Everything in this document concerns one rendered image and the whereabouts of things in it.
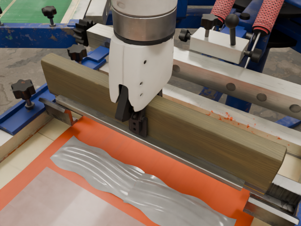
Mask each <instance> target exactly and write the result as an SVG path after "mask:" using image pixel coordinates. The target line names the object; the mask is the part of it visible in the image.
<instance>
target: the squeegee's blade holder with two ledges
mask: <svg viewBox="0 0 301 226"><path fill-rule="evenodd" d="M55 99H56V102H57V103H59V104H60V105H62V106H65V107H67V108H69V109H71V110H73V111H75V112H77V113H79V114H81V115H83V116H85V117H87V118H89V119H92V120H94V121H96V122H98V123H100V124H102V125H104V126H106V127H108V128H110V129H112V130H114V131H117V132H119V133H121V134H123V135H125V136H127V137H129V138H131V139H133V140H135V141H137V142H139V143H141V144H144V145H146V146H148V147H150V148H152V149H154V150H156V151H158V152H160V153H162V154H164V155H166V156H168V157H170V158H172V159H174V160H176V161H178V162H181V163H183V164H185V165H187V166H189V167H191V168H193V169H195V170H197V171H199V172H201V173H203V174H205V175H208V176H210V177H212V178H214V179H216V180H218V181H220V182H222V183H224V184H226V185H228V186H230V187H233V188H235V189H237V190H239V191H241V190H242V188H243V186H244V183H245V180H243V179H240V178H238V177H236V176H234V175H232V174H230V173H227V172H225V171H223V170H221V169H219V168H217V167H214V166H212V165H210V164H208V163H206V162H204V161H202V160H200V159H198V158H195V157H193V156H191V155H189V154H187V153H185V152H183V151H180V150H178V149H176V148H174V147H172V146H170V145H167V144H165V143H163V142H161V141H159V140H157V139H154V138H152V137H150V136H148V135H147V136H146V137H142V136H140V135H137V134H135V133H133V132H132V131H130V130H129V126H127V125H125V124H122V123H120V122H118V121H116V120H114V119H112V118H110V117H107V116H105V115H103V114H101V113H99V112H96V111H94V110H92V109H90V108H88V107H86V106H84V105H82V104H80V103H78V102H75V101H73V100H71V99H69V98H67V97H65V96H62V95H58V96H57V97H56V98H55Z"/></svg>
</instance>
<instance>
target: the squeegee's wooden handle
mask: <svg viewBox="0 0 301 226"><path fill-rule="evenodd" d="M41 65H42V69H43V72H44V76H45V79H46V82H47V86H48V89H49V92H50V93H51V94H53V95H55V96H58V95H62V96H65V97H67V98H69V99H71V100H73V101H75V102H78V103H80V104H82V105H84V106H86V107H88V108H90V109H92V110H94V111H96V112H99V113H101V114H103V115H105V116H107V117H110V118H112V119H114V120H116V119H115V114H116V109H117V105H118V102H116V103H114V102H112V101H111V98H110V91H109V75H106V74H103V73H101V72H98V71H96V70H94V69H91V68H89V67H86V66H84V65H81V64H78V63H76V62H74V61H71V60H69V59H66V58H64V57H61V56H58V55H56V54H54V53H49V54H48V55H46V56H45V57H43V58H42V59H41ZM145 117H147V118H148V122H147V135H148V136H150V137H152V138H154V139H157V140H159V141H161V142H163V143H165V144H167V145H170V146H172V147H174V148H176V149H178V150H180V151H183V152H185V153H187V154H189V155H191V156H193V157H195V158H198V159H200V160H202V161H204V162H206V163H208V164H210V165H212V166H214V167H217V168H219V169H221V170H223V171H225V172H227V173H230V174H232V175H234V176H236V177H238V178H240V179H243V180H245V183H244V185H246V186H248V187H250V188H252V189H255V190H257V191H258V192H261V193H263V194H265V193H266V192H267V190H268V188H269V187H270V185H271V183H272V181H273V180H274V178H275V176H276V175H277V173H278V171H279V169H280V168H281V166H282V163H283V161H284V158H285V155H286V152H287V147H286V146H283V145H281V144H278V143H276V142H273V141H271V140H268V139H266V138H264V137H261V136H259V135H256V134H253V133H251V132H248V131H246V130H244V129H241V128H239V127H236V126H233V125H231V124H228V123H226V122H223V121H221V120H219V119H216V118H214V117H211V116H208V115H206V114H203V113H201V112H199V111H196V110H194V109H191V108H188V107H186V106H183V105H181V104H179V103H176V102H174V101H171V100H168V99H166V98H163V97H161V96H159V95H156V96H155V97H154V98H153V99H152V100H151V101H150V103H149V104H148V105H147V106H146V112H145ZM116 121H118V120H116ZM118 122H120V121H118ZM120 123H122V124H125V125H127V126H129V121H128V120H127V121H125V122H120Z"/></svg>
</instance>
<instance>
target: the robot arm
mask: <svg viewBox="0 0 301 226"><path fill-rule="evenodd" d="M111 3H112V20H113V31H114V35H113V36H112V37H111V42H110V49H109V64H108V67H109V91H110V98H111V101H112V102H114V103H116V102H118V105H117V109H116V114H115V119H116V120H118V121H120V122H125V121H127V120H128V121H129V130H130V131H132V132H133V133H135V134H137V135H140V136H142V137H146V136H147V122H148V118H147V117H145V112H146V106H147V105H148V104H149V103H150V101H151V100H152V99H153V98H154V97H155V96H156V95H159V96H161V97H163V87H164V86H165V85H166V84H167V82H168V81H169V79H170V77H171V75H172V67H173V51H174V34H175V28H176V12H177V0H111ZM133 108H134V109H133Z"/></svg>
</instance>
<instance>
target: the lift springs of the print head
mask: <svg viewBox="0 0 301 226"><path fill-rule="evenodd" d="M234 2H235V0H216V2H215V4H214V6H213V9H212V11H211V13H213V14H214V15H215V16H217V17H218V24H217V25H223V24H225V22H224V21H225V18H226V17H227V16H228V15H229V14H230V11H231V9H232V7H233V5H234ZM283 2H284V0H264V1H263V3H262V6H261V8H260V10H259V12H258V15H257V17H256V19H255V21H254V24H253V26H252V31H253V32H254V33H255V34H256V35H257V37H256V39H255V42H254V44H253V46H252V48H251V51H254V49H255V47H256V45H257V42H258V40H259V38H260V36H267V35H269V34H270V33H271V30H272V28H273V25H274V23H275V21H276V19H277V16H278V14H279V12H280V9H281V7H282V4H283ZM215 27H216V26H214V27H212V29H211V30H214V29H215ZM250 59H251V58H250V57H248V58H247V60H246V63H245V65H244V68H247V66H248V63H249V61H250Z"/></svg>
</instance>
